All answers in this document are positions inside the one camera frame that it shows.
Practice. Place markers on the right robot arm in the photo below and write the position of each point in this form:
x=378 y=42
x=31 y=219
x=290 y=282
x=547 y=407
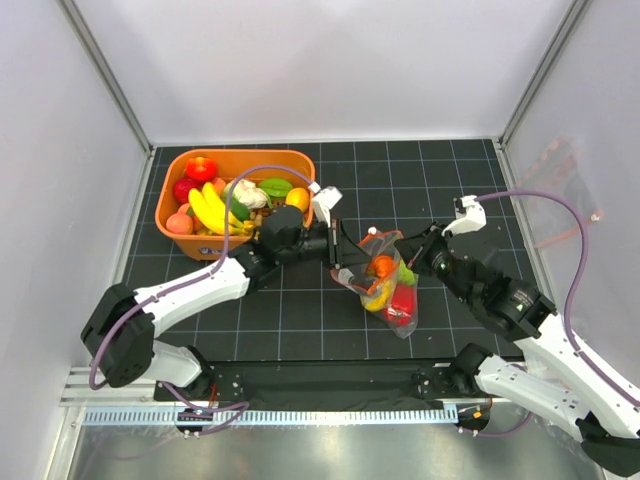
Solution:
x=590 y=402

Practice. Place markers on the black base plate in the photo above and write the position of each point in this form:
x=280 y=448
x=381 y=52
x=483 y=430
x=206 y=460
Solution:
x=334 y=385

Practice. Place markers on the orange plastic basket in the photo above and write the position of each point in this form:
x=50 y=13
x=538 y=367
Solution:
x=290 y=165

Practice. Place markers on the light green round fruit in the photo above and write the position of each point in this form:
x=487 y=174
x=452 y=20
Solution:
x=406 y=276

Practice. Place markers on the red bell pepper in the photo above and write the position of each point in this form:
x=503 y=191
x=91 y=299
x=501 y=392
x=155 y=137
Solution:
x=402 y=306

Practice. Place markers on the yellow lemon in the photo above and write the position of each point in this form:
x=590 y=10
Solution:
x=299 y=198

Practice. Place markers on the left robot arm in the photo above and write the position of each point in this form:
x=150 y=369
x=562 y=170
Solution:
x=122 y=334

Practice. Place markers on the clear zip bag red zipper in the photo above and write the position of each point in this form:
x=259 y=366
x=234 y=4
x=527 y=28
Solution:
x=378 y=242

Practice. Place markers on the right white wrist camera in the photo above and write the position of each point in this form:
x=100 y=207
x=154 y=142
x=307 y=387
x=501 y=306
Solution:
x=470 y=217

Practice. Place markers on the yellow banana bunch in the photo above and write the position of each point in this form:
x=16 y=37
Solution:
x=212 y=211

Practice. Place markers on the pink peach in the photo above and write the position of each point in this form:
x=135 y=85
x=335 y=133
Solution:
x=219 y=185
x=180 y=224

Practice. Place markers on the orange yellow mango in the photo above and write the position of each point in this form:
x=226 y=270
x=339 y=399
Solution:
x=379 y=299

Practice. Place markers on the black grid mat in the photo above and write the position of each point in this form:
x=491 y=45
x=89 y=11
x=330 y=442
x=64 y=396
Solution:
x=302 y=314

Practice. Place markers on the green starfruit toy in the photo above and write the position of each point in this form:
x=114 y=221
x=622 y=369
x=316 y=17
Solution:
x=275 y=188

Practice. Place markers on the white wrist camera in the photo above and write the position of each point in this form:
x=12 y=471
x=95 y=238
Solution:
x=323 y=200
x=470 y=217

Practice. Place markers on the grey beige fish toy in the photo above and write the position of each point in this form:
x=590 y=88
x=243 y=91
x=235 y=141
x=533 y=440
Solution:
x=361 y=283

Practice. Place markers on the red apple toy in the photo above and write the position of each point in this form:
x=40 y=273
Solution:
x=182 y=187

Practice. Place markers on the red orange tomato toy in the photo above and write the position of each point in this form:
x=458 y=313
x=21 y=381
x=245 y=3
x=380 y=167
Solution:
x=201 y=169

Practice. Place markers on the small orange pumpkin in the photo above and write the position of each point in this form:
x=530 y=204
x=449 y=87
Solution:
x=381 y=266

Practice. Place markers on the slotted cable duct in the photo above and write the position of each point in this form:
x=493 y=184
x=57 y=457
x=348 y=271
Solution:
x=168 y=415

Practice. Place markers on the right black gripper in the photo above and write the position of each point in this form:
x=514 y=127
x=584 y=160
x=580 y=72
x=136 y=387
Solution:
x=416 y=248

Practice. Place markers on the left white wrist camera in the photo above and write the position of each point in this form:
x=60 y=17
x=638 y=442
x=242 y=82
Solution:
x=323 y=200

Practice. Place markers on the white cauliflower toy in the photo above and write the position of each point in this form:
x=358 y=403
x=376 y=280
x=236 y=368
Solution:
x=250 y=195

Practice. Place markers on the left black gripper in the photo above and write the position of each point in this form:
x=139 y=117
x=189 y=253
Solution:
x=343 y=250

